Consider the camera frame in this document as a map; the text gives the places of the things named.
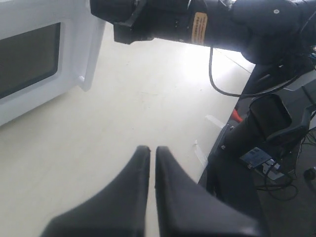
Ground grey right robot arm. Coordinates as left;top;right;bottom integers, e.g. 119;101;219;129
90;0;316;98

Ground black floor cables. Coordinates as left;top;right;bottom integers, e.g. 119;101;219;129
255;128;316;200

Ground blue grey electronics box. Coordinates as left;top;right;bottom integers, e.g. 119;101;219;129
239;147;280;175

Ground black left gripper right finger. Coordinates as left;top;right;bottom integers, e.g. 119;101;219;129
155;146;259;237

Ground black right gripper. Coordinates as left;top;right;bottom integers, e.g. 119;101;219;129
90;0;232;45

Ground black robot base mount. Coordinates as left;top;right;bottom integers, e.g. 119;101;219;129
197;98;270;237

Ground microwave door with black window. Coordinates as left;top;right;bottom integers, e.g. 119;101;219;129
0;0;105;124

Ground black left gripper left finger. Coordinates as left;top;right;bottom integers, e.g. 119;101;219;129
41;146;151;237

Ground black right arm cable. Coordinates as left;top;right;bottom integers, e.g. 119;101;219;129
208;14;316;97

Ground white tape strips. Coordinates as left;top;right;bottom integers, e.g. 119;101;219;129
193;115;225;167

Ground black office chair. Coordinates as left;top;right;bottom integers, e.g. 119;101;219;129
249;85;316;150

